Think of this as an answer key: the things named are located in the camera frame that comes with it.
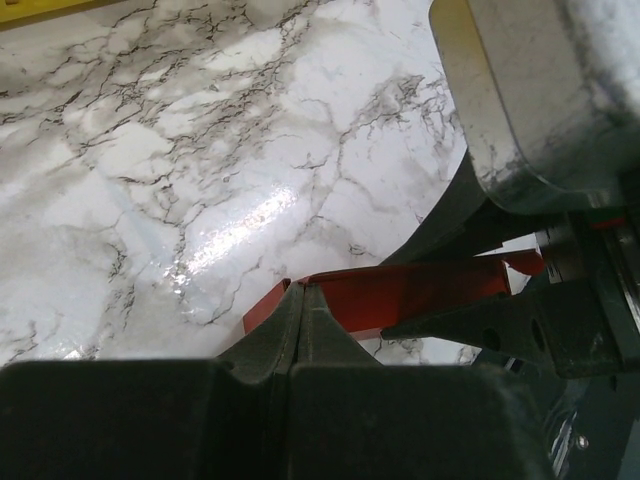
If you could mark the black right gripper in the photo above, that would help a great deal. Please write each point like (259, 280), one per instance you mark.
(573, 332)

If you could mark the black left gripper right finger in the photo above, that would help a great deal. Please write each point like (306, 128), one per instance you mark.
(350, 417)

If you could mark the red paper box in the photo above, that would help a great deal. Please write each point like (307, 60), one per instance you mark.
(367, 300)

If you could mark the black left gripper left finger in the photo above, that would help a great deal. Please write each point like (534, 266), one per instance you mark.
(206, 418)

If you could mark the yellow plastic shopping basket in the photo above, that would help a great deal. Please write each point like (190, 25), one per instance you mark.
(67, 16)

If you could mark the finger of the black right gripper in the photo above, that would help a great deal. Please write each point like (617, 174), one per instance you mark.
(464, 222)

